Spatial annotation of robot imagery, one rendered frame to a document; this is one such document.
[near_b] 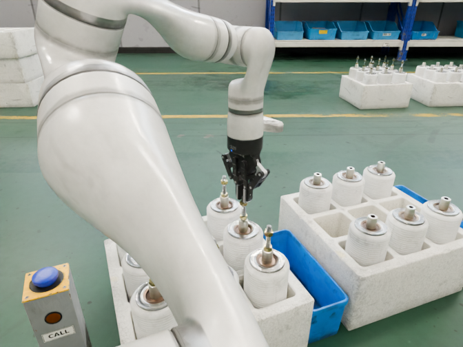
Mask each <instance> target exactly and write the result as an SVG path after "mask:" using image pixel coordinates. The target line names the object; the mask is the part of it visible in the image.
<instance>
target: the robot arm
mask: <svg viewBox="0 0 463 347"><path fill-rule="evenodd" d="M129 14H135V15H137V16H139V17H142V18H143V19H145V20H146V21H148V22H149V23H150V24H151V25H152V26H153V27H154V28H155V29H156V31H157V32H158V33H159V34H160V35H161V36H162V38H163V39H164V40H165V42H166V43H167V44H168V45H169V46H170V47H171V48H172V49H173V51H175V52H176V53H177V54H179V55H180V56H182V57H184V58H186V59H189V60H192V61H201V62H207V63H224V64H229V65H237V66H243V67H247V72H246V75H245V77H244V78H238V79H235V80H233V81H232V82H231V83H230V84H229V88H228V115H227V148H228V150H229V152H228V153H226V154H223V155H222V156H221V157H222V159H223V163H224V165H225V168H226V171H227V174H228V176H229V179H233V180H234V183H235V184H236V198H237V199H238V200H240V199H242V197H243V202H244V203H245V204H246V203H248V202H250V201H251V200H252V198H253V190H254V189H255V188H257V187H260V186H261V184H262V183H263V182H264V181H265V179H266V177H267V176H268V175H269V173H270V170H269V169H264V167H263V166H262V165H261V159H260V152H261V150H262V148H263V132H275V133H279V132H283V125H284V124H283V123H282V121H279V120H275V119H272V118H268V117H266V116H263V99H264V89H265V85H266V82H267V77H268V75H269V71H270V68H271V64H272V62H273V59H274V54H275V50H276V46H275V41H274V37H273V35H272V33H271V32H270V31H269V30H268V29H266V28H261V27H248V26H237V25H231V24H230V23H229V22H227V21H225V20H222V19H219V18H216V17H212V16H209V15H206V14H201V13H198V12H194V11H191V10H188V9H187V8H184V7H182V6H179V5H177V4H175V3H173V2H171V1H169V0H38V4H37V13H36V20H35V23H34V40H35V44H36V48H37V53H38V55H39V60H40V62H41V67H42V70H43V75H44V81H43V83H42V85H41V89H40V91H39V101H38V108H37V153H38V161H39V166H40V169H41V173H42V174H43V177H44V178H45V180H46V182H47V183H48V185H49V187H50V188H51V189H52V190H53V192H55V194H56V195H57V196H58V197H59V198H60V199H61V200H62V201H63V202H64V203H65V204H66V205H67V206H68V207H69V208H71V210H73V211H74V212H75V213H76V214H77V215H79V216H80V217H81V218H83V219H84V220H85V221H86V222H88V223H89V224H91V225H92V226H93V227H94V228H96V229H97V230H99V231H100V232H101V233H102V234H104V235H105V236H107V237H108V238H109V239H111V240H112V241H113V242H115V243H116V244H117V245H119V246H120V247H121V248H122V249H123V250H124V251H125V252H126V253H128V254H129V255H130V256H131V257H132V258H133V259H134V261H135V262H136V263H137V264H138V265H139V266H140V267H141V268H142V269H143V270H144V271H145V273H146V274H147V275H148V277H149V278H150V279H151V281H152V282H153V283H154V285H155V286H156V288H157V289H158V291H159V292H160V294H161V295H162V297H163V299H164V300H165V302H166V303H167V305H168V307H169V309H170V310H171V312H172V315H173V316H174V319H175V320H176V323H177V324H178V326H175V327H173V328H172V329H171V330H169V329H167V330H164V331H161V332H159V333H155V334H153V335H149V336H147V337H143V338H140V339H137V340H134V341H131V342H128V343H126V344H123V345H120V346H117V347H269V345H268V343H267V341H266V339H265V337H264V335H263V333H262V331H261V329H260V327H259V325H258V323H257V321H256V319H255V317H254V315H253V313H252V312H251V310H250V308H249V306H248V304H247V302H246V300H245V298H244V297H243V294H242V293H241V291H240V289H239V287H238V285H237V283H236V281H235V279H234V277H233V275H232V273H231V271H230V270H229V268H228V266H227V264H226V262H225V260H224V258H223V256H222V255H221V253H220V251H219V249H218V247H217V245H216V243H215V241H214V239H213V237H212V235H211V233H210V232H209V229H208V228H207V226H206V224H205V222H204V220H203V218H202V216H201V214H200V212H199V210H198V207H197V206H196V203H195V202H194V199H193V197H192V194H191V192H190V190H189V187H188V185H187V182H186V180H185V177H184V175H183V172H182V169H181V166H180V165H179V162H178V159H177V157H176V154H175V151H174V148H173V145H172V142H171V140H170V137H169V134H168V132H167V128H166V126H165V123H164V121H163V118H162V116H161V113H160V112H159V109H158V107H157V104H156V101H155V100H154V97H153V96H152V93H151V92H150V90H149V88H148V87H147V86H146V84H145V83H144V82H143V80H142V79H141V78H140V77H139V76H138V75H136V74H135V73H134V72H133V71H131V70H130V69H128V68H126V67H125V66H123V65H121V64H118V63H115V60H116V56H117V53H118V50H119V45H120V42H121V38H122V35H123V31H124V28H125V24H126V22H127V16H128V15H129ZM231 168H233V171H231ZM256 170H257V171H256ZM248 180H249V182H248Z"/></svg>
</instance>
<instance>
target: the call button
mask: <svg viewBox="0 0 463 347"><path fill-rule="evenodd" d="M58 276H59V273H58V270H57V269H56V268H55V267H52V266H49V267H45V268H42V269H39V270H38V271H37V272H35V273H34V275H33V276H32V283H33V284H34V285H35V286H38V287H41V288H44V287H47V286H50V285H52V284H53V283H55V282H56V279H57V278H58Z"/></svg>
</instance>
